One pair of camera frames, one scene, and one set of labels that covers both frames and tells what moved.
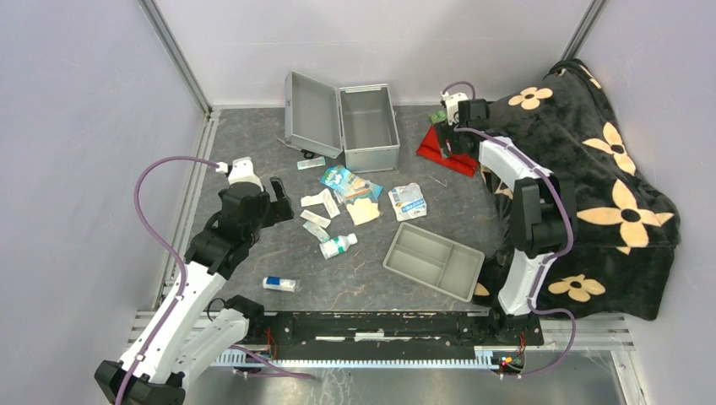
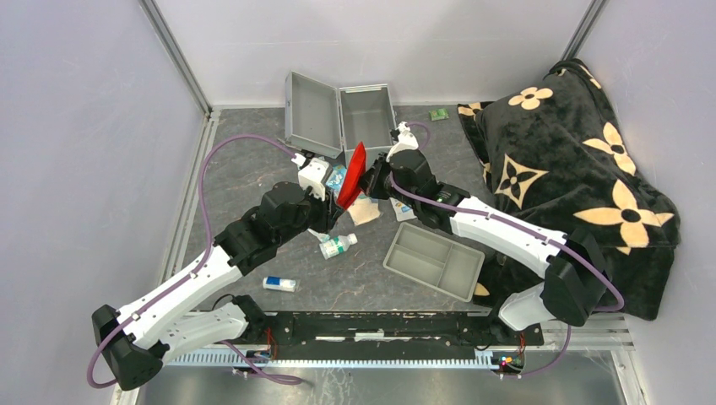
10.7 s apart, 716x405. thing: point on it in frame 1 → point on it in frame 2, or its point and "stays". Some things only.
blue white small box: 277,283 stays
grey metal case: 359,121 stays
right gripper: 444,132 → 370,181
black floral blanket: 627,225 stays
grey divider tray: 445,263 stays
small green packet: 437,116 stays
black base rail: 394,335 stays
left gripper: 280,209 → 328,211
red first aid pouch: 430,148 → 354,179
